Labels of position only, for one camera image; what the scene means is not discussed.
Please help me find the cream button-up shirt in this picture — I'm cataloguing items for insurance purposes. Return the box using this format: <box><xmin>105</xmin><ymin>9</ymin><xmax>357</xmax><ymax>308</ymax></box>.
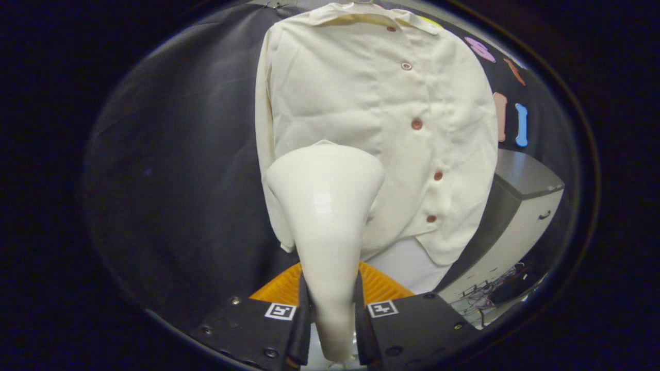
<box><xmin>255</xmin><ymin>3</ymin><xmax>500</xmax><ymax>266</ymax></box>

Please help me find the white cabinet with grey top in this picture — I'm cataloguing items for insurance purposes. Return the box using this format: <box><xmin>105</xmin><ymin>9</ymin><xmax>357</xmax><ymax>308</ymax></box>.
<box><xmin>436</xmin><ymin>148</ymin><xmax>566</xmax><ymax>305</ymax></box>

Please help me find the black backdrop cloth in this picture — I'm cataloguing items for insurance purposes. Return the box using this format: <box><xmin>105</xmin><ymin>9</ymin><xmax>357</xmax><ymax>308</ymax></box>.
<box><xmin>82</xmin><ymin>3</ymin><xmax>573</xmax><ymax>330</ymax></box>

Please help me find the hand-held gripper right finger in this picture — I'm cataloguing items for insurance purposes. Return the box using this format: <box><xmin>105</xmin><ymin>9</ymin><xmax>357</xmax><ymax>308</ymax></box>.
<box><xmin>355</xmin><ymin>260</ymin><xmax>480</xmax><ymax>367</ymax></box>

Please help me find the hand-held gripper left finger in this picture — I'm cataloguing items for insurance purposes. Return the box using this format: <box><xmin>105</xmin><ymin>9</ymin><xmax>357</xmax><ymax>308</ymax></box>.
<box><xmin>188</xmin><ymin>262</ymin><xmax>312</xmax><ymax>371</ymax></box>

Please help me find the white garment steamer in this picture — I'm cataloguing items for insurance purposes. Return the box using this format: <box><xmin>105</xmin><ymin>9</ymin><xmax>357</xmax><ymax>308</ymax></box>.
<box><xmin>265</xmin><ymin>140</ymin><xmax>386</xmax><ymax>363</ymax></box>

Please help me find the tangle of floor cables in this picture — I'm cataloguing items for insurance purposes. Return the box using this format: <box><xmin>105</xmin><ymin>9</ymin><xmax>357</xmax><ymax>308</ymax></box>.
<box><xmin>456</xmin><ymin>263</ymin><xmax>542</xmax><ymax>328</ymax></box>

